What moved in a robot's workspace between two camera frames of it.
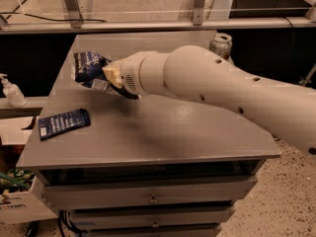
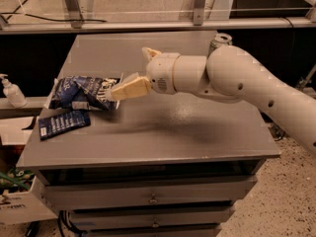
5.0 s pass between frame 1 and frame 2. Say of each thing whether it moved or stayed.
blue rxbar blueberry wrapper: stayed
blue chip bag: moved
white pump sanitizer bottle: stayed
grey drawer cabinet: stayed
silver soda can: stayed
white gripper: moved
